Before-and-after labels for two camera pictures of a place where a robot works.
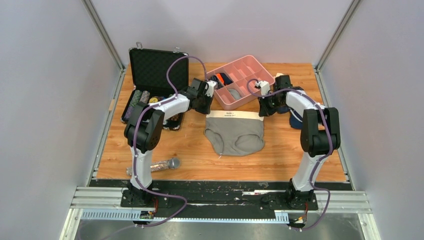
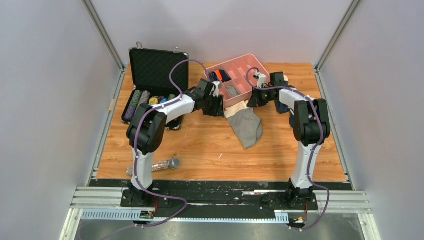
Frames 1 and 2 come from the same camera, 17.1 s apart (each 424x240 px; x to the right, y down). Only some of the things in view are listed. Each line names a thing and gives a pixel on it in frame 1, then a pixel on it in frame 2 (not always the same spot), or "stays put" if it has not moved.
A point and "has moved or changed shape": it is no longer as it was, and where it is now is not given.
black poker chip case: (148, 82) stays put
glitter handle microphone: (173, 163) stays put
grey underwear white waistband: (235, 133) has moved or changed shape
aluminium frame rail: (108, 198) stays put
